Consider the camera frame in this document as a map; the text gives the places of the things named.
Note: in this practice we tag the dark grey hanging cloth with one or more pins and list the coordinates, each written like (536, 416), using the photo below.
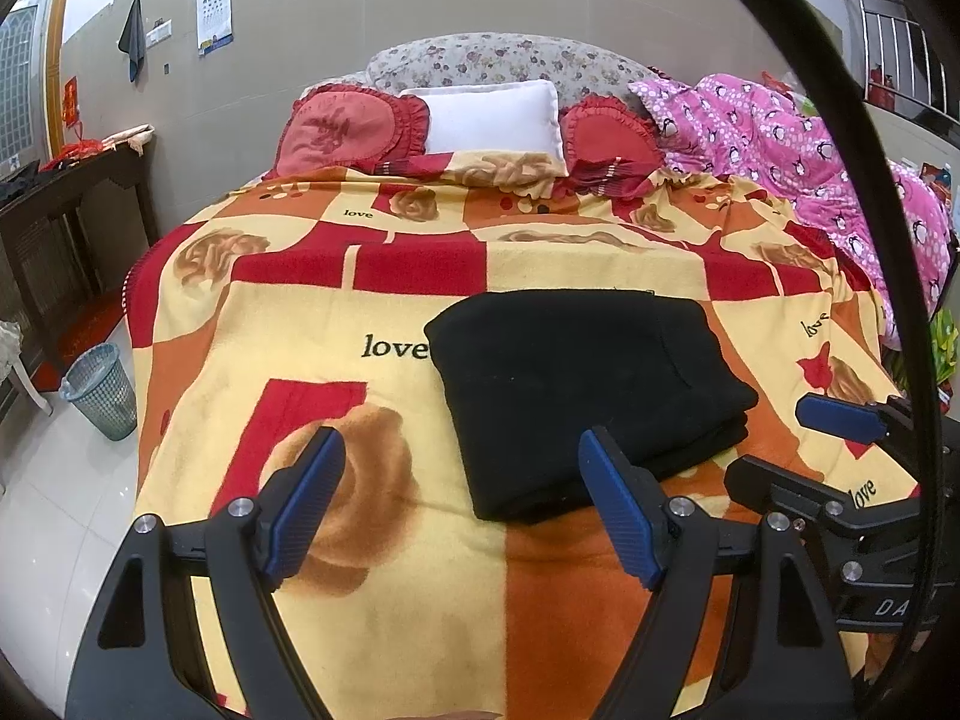
(133, 37)

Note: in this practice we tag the floral upholstered headboard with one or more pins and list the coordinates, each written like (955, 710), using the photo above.
(495, 56)

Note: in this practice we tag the red wall decoration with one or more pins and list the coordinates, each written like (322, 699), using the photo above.
(73, 101)

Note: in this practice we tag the white plastic chair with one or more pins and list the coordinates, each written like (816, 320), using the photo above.
(19, 367)

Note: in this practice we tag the red floor mat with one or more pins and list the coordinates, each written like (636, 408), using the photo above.
(90, 330)

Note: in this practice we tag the beige cloth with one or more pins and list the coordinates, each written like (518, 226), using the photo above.
(131, 136)

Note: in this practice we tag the white pillow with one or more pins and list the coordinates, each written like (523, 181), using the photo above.
(487, 120)

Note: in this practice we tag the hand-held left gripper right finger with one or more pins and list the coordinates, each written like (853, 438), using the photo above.
(622, 510)

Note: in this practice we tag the white wall poster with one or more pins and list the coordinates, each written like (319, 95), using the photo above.
(216, 0)

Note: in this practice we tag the round red ruffled pillow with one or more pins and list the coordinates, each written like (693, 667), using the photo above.
(337, 127)

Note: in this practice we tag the black pants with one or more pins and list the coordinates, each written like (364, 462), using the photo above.
(577, 390)

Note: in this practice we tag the dark wooden desk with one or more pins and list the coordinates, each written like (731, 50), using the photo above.
(67, 202)

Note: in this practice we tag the metal railing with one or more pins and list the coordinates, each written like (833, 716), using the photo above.
(900, 45)

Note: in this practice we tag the pink printed quilt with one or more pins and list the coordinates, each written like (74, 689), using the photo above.
(772, 135)

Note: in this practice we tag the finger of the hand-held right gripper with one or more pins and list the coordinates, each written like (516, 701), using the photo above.
(795, 491)
(840, 416)

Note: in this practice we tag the white wall switch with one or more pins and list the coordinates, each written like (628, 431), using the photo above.
(159, 31)

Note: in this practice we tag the red fire extinguisher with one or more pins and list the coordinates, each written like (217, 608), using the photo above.
(876, 86)

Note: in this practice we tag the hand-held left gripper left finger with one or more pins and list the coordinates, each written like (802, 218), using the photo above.
(304, 510)

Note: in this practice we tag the window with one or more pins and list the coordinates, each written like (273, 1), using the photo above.
(15, 90)

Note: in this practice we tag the heart-shaped red ruffled pillow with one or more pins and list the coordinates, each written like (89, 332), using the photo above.
(607, 139)

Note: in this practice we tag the grey mesh wastebasket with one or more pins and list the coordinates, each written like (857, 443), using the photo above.
(101, 397)

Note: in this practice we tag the red and yellow printed blanket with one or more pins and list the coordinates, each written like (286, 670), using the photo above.
(337, 300)

